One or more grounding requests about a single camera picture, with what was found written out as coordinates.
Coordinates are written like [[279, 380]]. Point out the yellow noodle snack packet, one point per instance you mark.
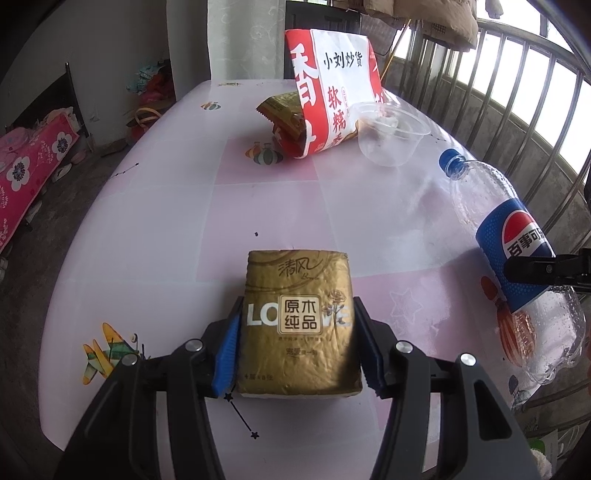
[[284, 111]]

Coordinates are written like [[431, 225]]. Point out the yellow broom stick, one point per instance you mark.
[[396, 44]]

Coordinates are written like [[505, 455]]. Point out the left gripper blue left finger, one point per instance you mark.
[[225, 346]]

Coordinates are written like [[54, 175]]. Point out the beige puffer jacket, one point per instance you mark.
[[451, 23]]

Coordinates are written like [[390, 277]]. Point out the pink patterned tablecloth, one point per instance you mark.
[[162, 251]]

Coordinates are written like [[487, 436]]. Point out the white curtain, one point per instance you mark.
[[246, 39]]

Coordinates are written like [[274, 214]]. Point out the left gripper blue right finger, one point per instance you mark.
[[374, 342]]

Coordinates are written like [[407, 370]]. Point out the clear plastic cup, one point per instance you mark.
[[387, 134]]

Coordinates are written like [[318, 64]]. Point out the gold tissue pack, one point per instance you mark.
[[298, 326]]

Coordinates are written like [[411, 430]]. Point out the red white snack bag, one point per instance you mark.
[[334, 73]]

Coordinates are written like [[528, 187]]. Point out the Pepsi plastic bottle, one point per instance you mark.
[[543, 326]]

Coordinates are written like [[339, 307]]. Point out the metal balcony railing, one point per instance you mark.
[[517, 101]]

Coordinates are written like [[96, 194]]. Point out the pile of clothes and bags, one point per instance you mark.
[[154, 90]]

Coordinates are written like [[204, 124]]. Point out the pink floral bedding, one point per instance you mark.
[[29, 156]]

